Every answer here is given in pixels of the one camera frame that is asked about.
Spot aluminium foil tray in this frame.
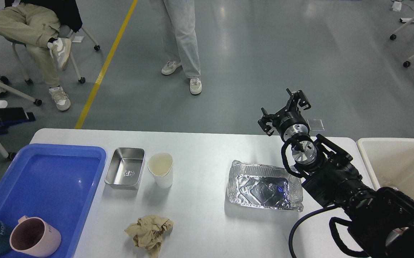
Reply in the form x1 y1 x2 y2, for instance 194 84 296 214
225 160 304 212

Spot stainless steel rectangular container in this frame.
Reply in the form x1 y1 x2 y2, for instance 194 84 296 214
105 147 145 190

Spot white rolling chair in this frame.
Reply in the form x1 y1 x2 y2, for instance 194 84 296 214
0 25 101 106

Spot pink mug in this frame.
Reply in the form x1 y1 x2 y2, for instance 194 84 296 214
10 216 62 258

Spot standing person grey jeans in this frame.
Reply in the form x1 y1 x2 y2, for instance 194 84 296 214
160 0 202 95

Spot white plastic bin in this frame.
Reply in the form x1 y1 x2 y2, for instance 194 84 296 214
357 138 414 200

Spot crumpled brown paper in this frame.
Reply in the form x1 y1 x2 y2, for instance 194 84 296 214
124 215 174 258

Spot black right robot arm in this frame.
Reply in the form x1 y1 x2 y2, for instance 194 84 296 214
258 89 414 258

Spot seated person khaki trousers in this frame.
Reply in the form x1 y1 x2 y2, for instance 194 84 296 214
0 0 82 111

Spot white paper cup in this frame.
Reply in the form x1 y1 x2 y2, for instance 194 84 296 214
148 153 173 189

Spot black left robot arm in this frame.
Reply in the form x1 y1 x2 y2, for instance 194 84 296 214
0 107 36 135

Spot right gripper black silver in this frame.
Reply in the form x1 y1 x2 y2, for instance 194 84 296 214
258 89 311 142

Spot blue plastic tray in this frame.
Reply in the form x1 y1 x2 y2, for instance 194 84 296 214
0 144 106 258

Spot clear floor marker plate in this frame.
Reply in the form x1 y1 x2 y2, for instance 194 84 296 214
307 119 325 131

